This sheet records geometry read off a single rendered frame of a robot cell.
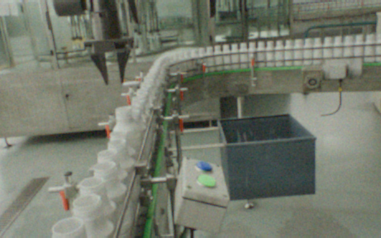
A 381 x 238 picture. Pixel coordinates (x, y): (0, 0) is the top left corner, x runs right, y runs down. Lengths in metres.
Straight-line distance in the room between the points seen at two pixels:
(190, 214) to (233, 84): 1.97
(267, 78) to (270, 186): 1.29
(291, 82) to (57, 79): 2.84
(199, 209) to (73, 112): 3.97
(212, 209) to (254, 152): 0.69
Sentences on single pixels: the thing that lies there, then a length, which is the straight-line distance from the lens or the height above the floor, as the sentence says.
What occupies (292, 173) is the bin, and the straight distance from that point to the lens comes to 1.35.
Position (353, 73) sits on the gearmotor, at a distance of 2.40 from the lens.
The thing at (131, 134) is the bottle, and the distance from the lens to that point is 0.82.
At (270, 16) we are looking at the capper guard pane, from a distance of 6.26.
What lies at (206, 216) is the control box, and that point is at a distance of 0.63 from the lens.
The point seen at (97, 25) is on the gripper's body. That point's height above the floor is 1.39.
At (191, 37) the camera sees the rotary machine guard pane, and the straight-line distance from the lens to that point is 4.21.
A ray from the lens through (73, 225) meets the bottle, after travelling 0.49.
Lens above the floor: 1.40
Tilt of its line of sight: 16 degrees down
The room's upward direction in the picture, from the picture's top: 5 degrees counter-clockwise
